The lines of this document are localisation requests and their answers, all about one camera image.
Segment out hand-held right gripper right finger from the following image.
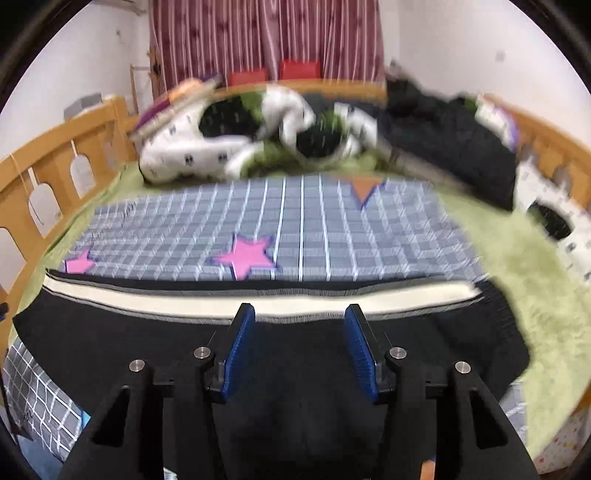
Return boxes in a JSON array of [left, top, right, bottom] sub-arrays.
[[344, 304, 541, 480]]

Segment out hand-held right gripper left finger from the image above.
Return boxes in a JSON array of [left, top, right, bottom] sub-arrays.
[[58, 302, 257, 480]]

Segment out black pants with cream waistband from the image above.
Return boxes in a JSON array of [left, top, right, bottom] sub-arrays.
[[13, 270, 531, 480]]

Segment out grey checked blanket with stars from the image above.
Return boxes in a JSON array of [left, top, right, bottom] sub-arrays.
[[2, 178, 529, 480]]

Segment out green fuzzy blanket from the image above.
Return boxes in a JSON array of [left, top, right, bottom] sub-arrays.
[[18, 152, 591, 462]]

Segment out white black floral quilt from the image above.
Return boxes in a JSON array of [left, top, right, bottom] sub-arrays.
[[139, 88, 591, 282]]

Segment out floral bed sheet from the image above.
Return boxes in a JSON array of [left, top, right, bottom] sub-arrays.
[[536, 406, 588, 472]]

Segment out black quilted jacket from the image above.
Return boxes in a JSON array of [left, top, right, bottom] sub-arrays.
[[383, 76, 518, 210]]

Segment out purple orange pillow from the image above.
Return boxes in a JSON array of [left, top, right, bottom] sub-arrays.
[[129, 76, 227, 139]]

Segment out red box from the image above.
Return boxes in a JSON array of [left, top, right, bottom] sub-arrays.
[[228, 68, 269, 87], [280, 59, 320, 81]]

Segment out wooden rack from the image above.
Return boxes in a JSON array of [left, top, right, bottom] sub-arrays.
[[130, 46, 162, 116]]

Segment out grey box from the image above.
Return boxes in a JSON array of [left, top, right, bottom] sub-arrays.
[[64, 92, 103, 120]]

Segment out red striped curtain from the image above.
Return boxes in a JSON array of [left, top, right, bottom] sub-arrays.
[[150, 0, 386, 86]]

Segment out wooden bed frame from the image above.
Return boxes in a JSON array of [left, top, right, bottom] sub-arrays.
[[0, 78, 591, 352]]

